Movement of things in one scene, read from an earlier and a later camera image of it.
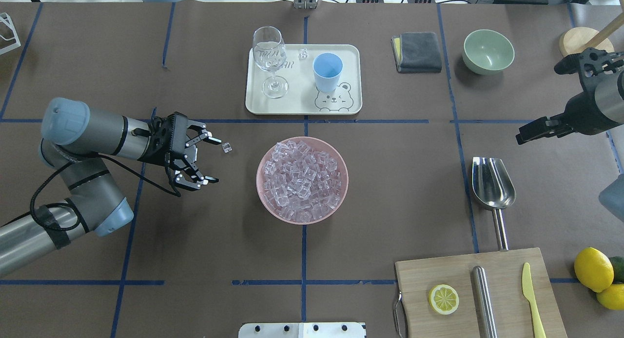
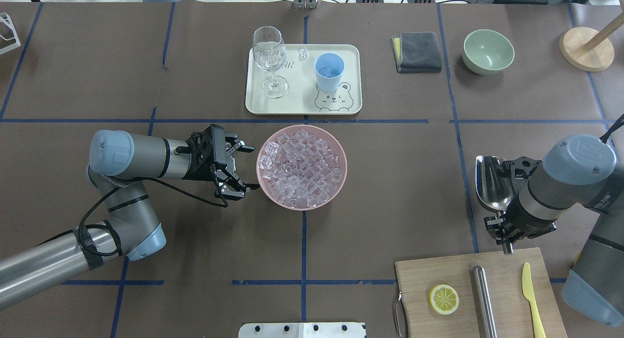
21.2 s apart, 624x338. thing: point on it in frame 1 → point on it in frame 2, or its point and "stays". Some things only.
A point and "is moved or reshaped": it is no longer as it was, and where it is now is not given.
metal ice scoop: [494, 188] stays
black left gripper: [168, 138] → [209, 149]
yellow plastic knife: [528, 293] stays
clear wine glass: [269, 52] stays
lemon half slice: [443, 299] stays
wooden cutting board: [513, 315] stays
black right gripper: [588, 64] → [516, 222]
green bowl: [487, 52] stays
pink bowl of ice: [302, 180] is moved or reshaped
